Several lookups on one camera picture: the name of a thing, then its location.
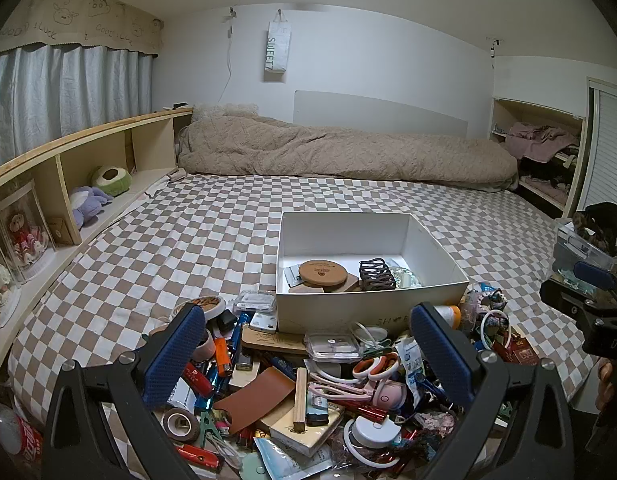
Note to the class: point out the white slatted door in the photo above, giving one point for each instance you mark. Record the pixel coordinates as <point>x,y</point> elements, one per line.
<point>608,150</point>

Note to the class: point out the green clamp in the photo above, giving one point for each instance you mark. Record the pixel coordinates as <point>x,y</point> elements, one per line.
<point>208,427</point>

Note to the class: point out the grey-blue curtain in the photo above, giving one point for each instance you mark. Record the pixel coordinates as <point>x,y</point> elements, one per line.
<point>63,90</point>

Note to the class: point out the white round compact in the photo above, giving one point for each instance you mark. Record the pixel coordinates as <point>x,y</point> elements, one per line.
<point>373,432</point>

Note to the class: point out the clear sachet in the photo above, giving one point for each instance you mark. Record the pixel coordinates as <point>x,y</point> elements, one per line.
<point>406,275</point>

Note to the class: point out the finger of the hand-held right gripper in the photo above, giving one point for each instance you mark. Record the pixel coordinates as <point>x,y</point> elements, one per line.
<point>563,292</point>
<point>593,274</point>

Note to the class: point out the small wooden box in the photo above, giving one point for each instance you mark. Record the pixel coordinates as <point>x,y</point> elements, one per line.
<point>63,230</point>

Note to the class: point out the purple plush toy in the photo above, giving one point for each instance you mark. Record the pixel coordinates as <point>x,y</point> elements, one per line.
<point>86,205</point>

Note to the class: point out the clear storage box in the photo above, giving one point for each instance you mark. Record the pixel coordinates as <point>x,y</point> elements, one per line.
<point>573,245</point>

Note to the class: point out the beige book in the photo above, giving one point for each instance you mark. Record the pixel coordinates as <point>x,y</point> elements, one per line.
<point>308,437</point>

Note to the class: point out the wide tape roll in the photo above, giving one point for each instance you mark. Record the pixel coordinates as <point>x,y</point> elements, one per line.
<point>198,307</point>

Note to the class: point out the white cardboard box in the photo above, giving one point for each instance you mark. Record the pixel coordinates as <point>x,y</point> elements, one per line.
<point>338,310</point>

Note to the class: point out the wall niche shelf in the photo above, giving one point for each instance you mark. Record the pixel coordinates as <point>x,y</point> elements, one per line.
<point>576,160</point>

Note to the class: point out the green plush toy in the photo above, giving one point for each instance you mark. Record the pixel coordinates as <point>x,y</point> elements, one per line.
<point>113,180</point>

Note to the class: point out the white hoop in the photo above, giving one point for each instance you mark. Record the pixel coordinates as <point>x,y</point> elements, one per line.
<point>483,332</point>

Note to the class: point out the dark clothes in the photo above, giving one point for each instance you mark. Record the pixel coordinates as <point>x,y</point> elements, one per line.
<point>543,172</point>

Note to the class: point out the pink clothes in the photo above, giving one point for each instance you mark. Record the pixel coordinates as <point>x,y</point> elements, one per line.
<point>533,142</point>

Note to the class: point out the white bottle orange cap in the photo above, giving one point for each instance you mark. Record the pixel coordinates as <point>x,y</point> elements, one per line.
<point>446,316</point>

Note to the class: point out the blue white sachet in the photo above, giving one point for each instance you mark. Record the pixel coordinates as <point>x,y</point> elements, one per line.
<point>283,462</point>

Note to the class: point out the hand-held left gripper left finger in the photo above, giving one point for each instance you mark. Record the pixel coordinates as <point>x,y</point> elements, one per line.
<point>176,350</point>

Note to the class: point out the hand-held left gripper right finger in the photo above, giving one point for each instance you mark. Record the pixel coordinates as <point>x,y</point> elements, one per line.
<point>438,355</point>

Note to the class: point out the tall blue packet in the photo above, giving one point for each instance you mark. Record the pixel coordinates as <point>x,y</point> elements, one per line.
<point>412,365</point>

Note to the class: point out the engraved wooden board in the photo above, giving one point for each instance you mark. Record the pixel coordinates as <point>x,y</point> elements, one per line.
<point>268,345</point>

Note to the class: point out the fluffy cream pillow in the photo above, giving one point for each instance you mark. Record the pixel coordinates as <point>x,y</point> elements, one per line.
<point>223,110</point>

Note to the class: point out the pink round device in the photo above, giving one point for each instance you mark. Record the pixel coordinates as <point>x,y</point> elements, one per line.
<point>388,395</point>

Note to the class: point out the dark patterned scrunchie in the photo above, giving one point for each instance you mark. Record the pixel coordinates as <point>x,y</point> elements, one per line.
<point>491,299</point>

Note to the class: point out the clear display case with doll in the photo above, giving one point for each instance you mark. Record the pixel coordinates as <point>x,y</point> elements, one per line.
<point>23,235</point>

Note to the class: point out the orange lighter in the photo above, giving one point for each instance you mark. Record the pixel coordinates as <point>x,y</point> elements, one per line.
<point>222,355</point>

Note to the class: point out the clear nail tip case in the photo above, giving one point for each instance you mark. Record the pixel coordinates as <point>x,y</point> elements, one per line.
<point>333,347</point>

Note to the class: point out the blue white packet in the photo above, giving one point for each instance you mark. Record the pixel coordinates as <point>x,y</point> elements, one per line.
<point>291,277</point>

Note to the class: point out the beige quilt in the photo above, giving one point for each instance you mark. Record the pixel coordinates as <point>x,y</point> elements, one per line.
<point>338,152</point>

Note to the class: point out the beige square coaster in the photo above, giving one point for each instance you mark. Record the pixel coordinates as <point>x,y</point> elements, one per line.
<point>346,287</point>

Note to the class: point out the floral scrunchie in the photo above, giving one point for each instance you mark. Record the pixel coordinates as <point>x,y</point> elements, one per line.
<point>436,425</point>

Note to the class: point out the wooden bedside shelf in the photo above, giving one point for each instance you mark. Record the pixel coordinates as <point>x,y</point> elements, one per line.
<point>66,195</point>

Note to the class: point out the red box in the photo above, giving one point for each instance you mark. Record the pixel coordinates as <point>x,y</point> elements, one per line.
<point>518,355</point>

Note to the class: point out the small black charger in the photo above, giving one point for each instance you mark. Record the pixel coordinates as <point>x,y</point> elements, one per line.
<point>227,321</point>

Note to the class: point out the beige printed valance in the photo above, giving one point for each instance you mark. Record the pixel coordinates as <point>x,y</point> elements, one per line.
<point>63,15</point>

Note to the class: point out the brown leather piece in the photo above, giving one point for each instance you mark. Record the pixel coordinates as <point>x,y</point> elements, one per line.
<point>253,395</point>

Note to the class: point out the brown hair claw clip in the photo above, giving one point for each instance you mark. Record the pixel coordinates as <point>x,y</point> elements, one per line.
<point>377,275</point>

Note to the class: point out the clear plastic case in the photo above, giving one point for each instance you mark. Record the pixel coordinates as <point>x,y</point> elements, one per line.
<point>253,302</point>

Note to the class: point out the round cork coaster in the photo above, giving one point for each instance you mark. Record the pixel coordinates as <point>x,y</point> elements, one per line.
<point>321,272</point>

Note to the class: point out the checkered bed sheet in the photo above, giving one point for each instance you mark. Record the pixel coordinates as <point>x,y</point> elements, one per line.
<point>188,240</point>

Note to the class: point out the white hanging paper bag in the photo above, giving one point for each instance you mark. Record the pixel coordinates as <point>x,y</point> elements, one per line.
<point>277,47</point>

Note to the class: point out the dark fluffy item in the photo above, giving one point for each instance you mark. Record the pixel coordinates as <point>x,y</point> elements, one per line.
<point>601,225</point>

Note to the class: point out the blue pen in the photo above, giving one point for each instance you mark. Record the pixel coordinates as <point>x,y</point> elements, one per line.
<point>244,327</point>

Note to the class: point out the small brown tape roll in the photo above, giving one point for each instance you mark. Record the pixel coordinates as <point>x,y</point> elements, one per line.
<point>181,425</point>

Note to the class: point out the plastic bottle red label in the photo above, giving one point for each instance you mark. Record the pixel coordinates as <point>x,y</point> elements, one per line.
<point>26,440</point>

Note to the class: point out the person's right hand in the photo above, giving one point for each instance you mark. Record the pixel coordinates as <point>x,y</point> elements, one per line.
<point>606,385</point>

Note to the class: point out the wooden block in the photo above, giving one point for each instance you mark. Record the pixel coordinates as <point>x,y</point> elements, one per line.
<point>301,400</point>

